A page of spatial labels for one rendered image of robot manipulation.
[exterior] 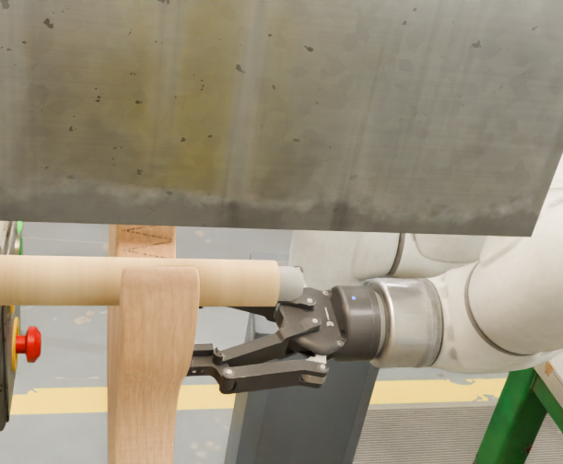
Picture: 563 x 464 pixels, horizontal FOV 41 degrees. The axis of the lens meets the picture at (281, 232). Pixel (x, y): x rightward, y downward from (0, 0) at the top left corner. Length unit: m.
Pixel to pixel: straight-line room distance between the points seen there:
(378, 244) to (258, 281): 0.87
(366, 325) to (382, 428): 1.58
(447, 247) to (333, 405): 0.39
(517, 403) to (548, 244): 0.61
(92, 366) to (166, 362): 1.86
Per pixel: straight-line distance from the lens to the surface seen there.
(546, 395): 1.15
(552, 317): 0.64
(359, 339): 0.73
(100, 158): 0.30
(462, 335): 0.75
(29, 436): 2.16
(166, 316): 0.45
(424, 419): 2.37
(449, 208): 0.34
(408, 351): 0.75
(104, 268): 0.50
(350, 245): 1.36
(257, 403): 1.53
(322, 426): 1.57
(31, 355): 0.88
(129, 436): 0.60
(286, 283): 0.52
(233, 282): 0.51
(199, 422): 2.20
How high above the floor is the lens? 1.54
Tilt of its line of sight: 30 degrees down
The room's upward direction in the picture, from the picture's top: 10 degrees clockwise
